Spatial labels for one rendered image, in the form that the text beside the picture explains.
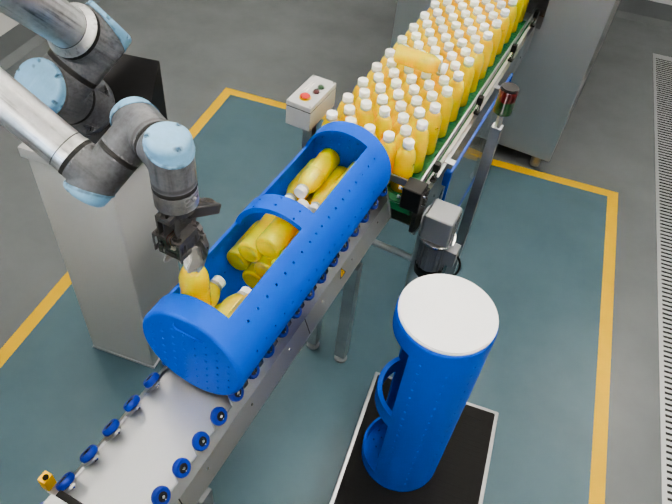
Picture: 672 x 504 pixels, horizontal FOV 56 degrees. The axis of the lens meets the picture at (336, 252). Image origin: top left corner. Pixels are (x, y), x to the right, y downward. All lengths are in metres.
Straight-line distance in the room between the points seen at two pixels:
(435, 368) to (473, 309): 0.20
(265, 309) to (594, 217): 2.68
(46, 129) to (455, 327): 1.09
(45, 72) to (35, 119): 0.56
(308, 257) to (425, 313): 0.36
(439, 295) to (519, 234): 1.85
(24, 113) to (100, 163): 0.17
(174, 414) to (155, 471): 0.15
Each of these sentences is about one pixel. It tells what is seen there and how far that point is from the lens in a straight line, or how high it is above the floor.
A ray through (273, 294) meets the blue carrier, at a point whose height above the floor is 1.18.
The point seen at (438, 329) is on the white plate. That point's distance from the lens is 1.72.
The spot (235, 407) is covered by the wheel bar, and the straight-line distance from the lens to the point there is 1.67.
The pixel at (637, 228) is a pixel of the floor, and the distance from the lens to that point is 3.96.
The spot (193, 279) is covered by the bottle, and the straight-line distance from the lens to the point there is 1.49.
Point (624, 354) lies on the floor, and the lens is 3.30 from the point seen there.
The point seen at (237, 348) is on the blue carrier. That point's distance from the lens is 1.47.
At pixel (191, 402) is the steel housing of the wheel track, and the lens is 1.69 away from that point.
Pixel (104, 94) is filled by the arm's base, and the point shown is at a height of 1.26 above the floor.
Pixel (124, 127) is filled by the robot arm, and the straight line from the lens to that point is 1.31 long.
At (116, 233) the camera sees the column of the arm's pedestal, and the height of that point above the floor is 0.82.
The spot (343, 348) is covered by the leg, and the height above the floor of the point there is 0.11.
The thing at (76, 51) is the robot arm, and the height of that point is 1.48.
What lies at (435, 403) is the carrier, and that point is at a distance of 1.89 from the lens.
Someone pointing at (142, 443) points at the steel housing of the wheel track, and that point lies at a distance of 1.66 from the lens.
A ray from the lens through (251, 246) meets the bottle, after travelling 1.71.
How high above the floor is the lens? 2.39
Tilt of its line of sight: 47 degrees down
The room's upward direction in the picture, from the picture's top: 7 degrees clockwise
